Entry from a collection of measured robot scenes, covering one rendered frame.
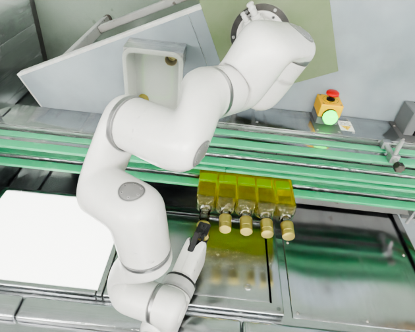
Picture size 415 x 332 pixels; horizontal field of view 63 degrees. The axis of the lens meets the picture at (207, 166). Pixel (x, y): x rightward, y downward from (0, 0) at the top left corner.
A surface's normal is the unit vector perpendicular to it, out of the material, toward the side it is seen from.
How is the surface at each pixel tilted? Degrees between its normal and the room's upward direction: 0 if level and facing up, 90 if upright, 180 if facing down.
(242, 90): 63
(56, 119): 90
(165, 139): 46
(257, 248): 90
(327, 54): 1
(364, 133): 90
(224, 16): 1
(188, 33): 0
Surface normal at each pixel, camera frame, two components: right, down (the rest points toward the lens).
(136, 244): 0.08, 0.62
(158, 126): -0.36, -0.41
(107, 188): -0.22, -0.59
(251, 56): -0.49, 0.38
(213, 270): 0.08, -0.77
